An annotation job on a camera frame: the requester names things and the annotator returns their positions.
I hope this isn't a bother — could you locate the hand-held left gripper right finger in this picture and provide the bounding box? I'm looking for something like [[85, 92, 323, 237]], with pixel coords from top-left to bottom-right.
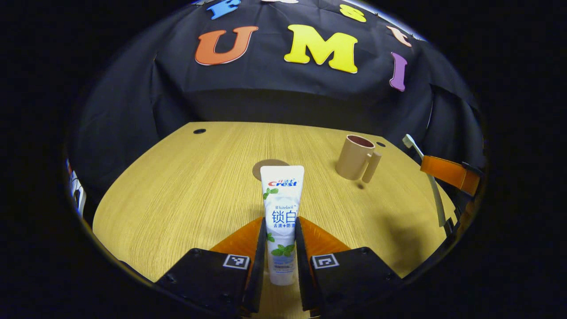
[[295, 216, 401, 317]]

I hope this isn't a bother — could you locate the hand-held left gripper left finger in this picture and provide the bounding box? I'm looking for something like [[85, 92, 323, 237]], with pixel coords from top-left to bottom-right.
[[155, 216, 268, 317]]

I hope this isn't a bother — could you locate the white toothbrush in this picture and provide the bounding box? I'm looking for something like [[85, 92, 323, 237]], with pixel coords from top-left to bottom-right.
[[402, 134, 447, 227]]

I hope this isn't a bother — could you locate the white toothpaste tube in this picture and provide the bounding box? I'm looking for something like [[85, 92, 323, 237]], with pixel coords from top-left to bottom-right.
[[260, 165, 305, 286]]

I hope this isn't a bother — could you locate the beige cup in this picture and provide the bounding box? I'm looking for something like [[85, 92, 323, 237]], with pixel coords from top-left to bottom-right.
[[335, 134, 382, 184]]

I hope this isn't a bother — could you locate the round brown coaster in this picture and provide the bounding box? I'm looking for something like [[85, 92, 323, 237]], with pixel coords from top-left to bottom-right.
[[252, 159, 291, 181]]

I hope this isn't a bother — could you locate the black backdrop cloth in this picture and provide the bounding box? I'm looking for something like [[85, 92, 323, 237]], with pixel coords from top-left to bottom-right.
[[71, 0, 488, 218]]

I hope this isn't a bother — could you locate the white device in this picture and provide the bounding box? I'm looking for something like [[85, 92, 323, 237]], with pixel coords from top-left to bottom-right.
[[71, 175, 87, 215]]

